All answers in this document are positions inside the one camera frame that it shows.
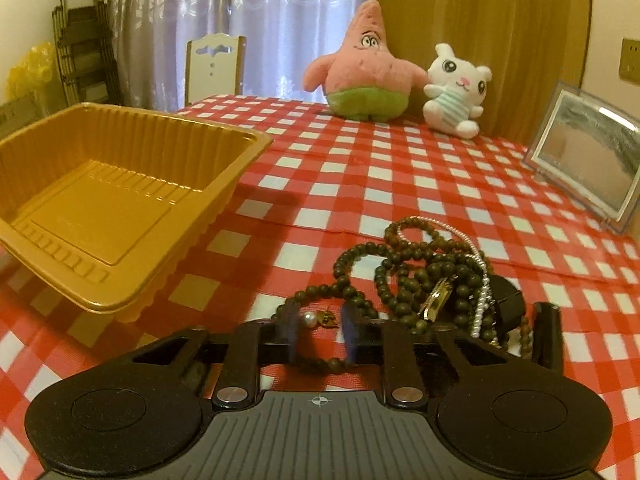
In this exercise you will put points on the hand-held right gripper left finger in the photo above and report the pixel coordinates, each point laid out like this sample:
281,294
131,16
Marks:
290,332

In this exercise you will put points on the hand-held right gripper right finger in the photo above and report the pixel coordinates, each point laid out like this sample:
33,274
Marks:
351,335

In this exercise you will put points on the pearl earring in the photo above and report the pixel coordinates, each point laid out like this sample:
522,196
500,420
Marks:
311,320

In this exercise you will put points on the gold earring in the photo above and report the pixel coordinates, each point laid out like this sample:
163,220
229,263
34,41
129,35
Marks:
328,319

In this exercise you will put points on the black watch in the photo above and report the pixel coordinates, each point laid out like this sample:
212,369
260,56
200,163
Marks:
506,300

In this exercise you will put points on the golden plastic tray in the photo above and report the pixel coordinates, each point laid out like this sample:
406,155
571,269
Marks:
100,200

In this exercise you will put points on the red checked tablecloth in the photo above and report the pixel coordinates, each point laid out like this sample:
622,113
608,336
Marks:
400,185

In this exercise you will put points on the pink starfish plush toy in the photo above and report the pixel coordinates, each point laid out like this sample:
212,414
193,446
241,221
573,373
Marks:
367,75

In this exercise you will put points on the white bunny plush toy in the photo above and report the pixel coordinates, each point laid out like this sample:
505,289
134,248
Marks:
457,92

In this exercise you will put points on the white wooden chair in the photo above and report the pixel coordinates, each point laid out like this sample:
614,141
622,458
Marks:
215,67

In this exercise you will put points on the sheer lavender curtain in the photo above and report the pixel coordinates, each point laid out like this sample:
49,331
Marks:
240,25

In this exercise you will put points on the cardboard box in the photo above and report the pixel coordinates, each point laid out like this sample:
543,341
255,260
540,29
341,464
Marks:
20,112

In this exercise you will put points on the folded step ladder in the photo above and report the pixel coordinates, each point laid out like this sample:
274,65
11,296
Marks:
85,50

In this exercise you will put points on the golden yellow curtain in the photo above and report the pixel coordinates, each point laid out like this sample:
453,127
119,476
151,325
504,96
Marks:
500,10

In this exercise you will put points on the yellow plastic bag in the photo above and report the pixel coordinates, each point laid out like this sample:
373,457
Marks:
32,70

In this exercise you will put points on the clear picture frame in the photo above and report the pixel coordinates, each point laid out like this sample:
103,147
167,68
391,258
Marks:
585,155

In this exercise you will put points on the gold wall switch plate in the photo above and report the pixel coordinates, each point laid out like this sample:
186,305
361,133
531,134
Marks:
631,60

